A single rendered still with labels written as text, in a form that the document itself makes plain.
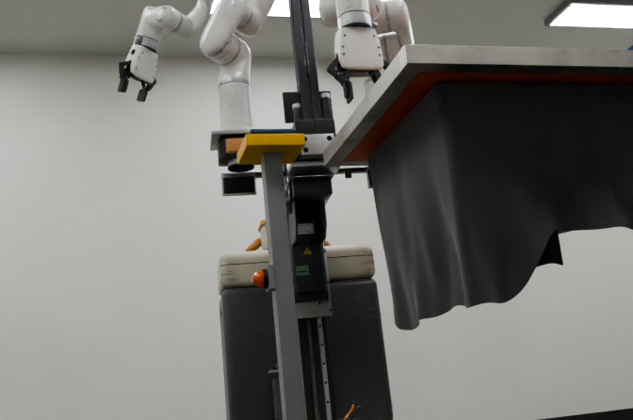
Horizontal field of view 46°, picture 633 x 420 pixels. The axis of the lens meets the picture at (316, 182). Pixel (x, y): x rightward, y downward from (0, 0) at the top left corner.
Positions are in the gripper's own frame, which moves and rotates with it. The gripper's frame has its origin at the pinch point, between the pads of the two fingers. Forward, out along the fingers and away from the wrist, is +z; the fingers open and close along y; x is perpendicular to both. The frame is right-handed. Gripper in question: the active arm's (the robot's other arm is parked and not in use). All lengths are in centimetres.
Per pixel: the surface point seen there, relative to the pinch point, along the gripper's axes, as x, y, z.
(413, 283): -5.1, -7.7, 41.1
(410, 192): 1.6, -6.9, 22.9
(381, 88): 15.4, 1.8, 5.6
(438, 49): 29.0, -4.6, 3.8
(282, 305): -10.2, 19.9, 43.0
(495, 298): 20, -12, 48
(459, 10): -299, -193, -198
